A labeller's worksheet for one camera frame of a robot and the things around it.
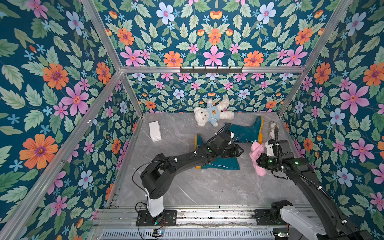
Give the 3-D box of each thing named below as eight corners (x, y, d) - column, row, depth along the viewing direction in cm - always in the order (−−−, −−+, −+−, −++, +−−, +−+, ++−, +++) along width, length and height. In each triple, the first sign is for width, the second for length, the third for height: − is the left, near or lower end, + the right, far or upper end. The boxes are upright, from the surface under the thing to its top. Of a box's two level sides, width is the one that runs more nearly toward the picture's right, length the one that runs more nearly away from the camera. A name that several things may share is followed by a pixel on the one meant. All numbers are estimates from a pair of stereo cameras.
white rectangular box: (152, 142, 105) (150, 138, 101) (150, 126, 114) (148, 122, 110) (161, 140, 106) (160, 135, 102) (159, 124, 115) (157, 120, 111)
